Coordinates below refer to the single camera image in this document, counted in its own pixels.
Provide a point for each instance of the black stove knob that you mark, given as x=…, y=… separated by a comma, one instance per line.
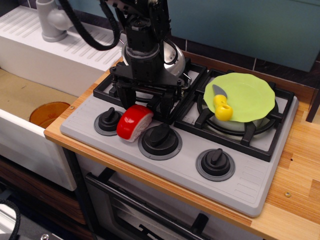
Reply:
x=215, y=165
x=106, y=123
x=160, y=142

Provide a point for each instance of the orange plastic bowl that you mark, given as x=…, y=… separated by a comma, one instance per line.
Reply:
x=47, y=113

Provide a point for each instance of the grey toy stove top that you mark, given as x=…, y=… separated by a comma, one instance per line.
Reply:
x=245, y=191

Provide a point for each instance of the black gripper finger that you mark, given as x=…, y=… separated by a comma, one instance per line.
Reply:
x=168, y=104
x=126, y=95

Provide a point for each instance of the black middle stove knob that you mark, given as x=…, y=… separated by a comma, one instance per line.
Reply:
x=160, y=142

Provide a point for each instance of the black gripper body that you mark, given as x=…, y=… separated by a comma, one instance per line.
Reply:
x=157, y=91

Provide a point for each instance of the grey toy faucet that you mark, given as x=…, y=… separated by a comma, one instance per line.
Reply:
x=54, y=22

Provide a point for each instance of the steel colander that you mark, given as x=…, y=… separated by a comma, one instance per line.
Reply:
x=159, y=65

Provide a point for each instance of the toy oven door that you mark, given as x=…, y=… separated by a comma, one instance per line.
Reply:
x=135, y=219

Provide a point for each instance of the black right burner grate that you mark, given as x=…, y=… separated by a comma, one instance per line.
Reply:
x=262, y=139

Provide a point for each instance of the yellow handled toy knife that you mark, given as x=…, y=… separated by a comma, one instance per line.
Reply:
x=223, y=112

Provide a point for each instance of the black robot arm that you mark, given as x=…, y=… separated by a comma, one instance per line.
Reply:
x=146, y=24

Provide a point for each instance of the green plastic plate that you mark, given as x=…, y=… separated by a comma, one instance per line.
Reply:
x=250, y=97

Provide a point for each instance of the black right stove knob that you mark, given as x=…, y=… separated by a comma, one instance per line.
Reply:
x=215, y=165

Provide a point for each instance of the white toy sink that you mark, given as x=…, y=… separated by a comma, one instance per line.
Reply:
x=34, y=72

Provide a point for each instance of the red white cheese wedge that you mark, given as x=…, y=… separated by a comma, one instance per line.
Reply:
x=133, y=122

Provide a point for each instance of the black left stove knob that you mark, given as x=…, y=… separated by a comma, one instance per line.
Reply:
x=106, y=123

